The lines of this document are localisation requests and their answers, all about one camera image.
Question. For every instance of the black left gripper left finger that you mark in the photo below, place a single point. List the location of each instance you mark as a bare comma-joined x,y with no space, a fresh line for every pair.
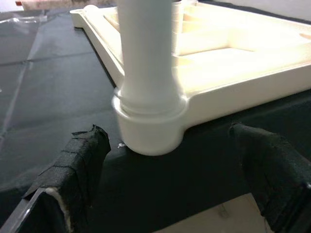
73,170

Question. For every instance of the black tablecloth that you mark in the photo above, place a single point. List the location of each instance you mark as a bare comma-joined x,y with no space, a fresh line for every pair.
73,97

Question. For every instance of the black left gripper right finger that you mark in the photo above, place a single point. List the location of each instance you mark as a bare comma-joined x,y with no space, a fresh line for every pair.
272,174

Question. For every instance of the white plastic table top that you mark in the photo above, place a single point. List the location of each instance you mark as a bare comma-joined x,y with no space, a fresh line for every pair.
230,77

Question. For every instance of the white plastic table leg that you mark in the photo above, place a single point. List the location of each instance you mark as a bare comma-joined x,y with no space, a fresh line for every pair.
145,48

